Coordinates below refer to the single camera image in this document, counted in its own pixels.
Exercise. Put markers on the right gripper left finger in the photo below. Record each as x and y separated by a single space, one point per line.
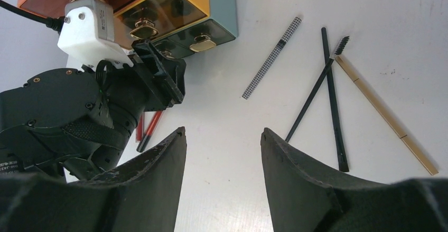
142 194

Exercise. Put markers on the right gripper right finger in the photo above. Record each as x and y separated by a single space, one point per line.
304 194

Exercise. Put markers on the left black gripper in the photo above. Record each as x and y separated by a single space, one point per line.
66 120

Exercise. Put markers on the red lipstick black cap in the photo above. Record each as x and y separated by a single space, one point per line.
148 132

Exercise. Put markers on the orange three-drawer organizer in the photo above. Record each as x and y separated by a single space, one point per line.
222 11

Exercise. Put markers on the wooden handle brush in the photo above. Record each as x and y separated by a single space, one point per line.
388 115

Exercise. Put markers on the black thin brush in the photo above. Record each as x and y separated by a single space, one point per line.
338 51
341 153

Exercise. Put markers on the pink lip gloss tube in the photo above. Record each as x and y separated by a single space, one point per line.
140 128

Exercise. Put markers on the grey silver pencil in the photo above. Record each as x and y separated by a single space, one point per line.
272 57

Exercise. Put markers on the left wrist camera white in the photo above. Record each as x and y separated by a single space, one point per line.
88 35

